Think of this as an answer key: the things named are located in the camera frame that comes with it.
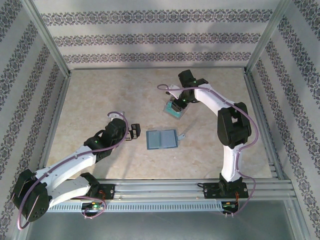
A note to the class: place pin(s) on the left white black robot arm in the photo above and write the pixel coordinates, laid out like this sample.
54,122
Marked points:
65,167

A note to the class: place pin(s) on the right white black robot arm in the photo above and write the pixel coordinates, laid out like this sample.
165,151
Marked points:
210,100

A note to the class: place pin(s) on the teal card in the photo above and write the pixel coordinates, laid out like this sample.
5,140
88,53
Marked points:
172,113

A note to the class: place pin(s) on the clear packet with colourful contents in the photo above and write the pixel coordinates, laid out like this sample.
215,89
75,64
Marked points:
183,113

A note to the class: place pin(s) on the small controller circuit board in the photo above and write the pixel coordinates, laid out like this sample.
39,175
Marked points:
228,205
93,206

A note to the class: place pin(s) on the grey metal sheet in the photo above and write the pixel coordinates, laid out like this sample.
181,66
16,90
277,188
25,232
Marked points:
160,227

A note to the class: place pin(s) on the thin aluminium table edge rail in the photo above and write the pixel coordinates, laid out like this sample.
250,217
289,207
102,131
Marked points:
155,68

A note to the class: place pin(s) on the wide aluminium base rail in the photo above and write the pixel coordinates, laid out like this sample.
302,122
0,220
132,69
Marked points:
155,187

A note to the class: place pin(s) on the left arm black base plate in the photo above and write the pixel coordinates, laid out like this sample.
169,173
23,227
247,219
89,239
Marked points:
110,191

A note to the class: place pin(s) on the aluminium side rail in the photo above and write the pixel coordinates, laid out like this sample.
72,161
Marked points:
262,125
55,125

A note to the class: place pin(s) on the aluminium corner post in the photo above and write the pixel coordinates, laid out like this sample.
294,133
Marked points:
51,42
266,37

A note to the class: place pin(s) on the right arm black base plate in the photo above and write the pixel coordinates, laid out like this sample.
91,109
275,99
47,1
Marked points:
210,192

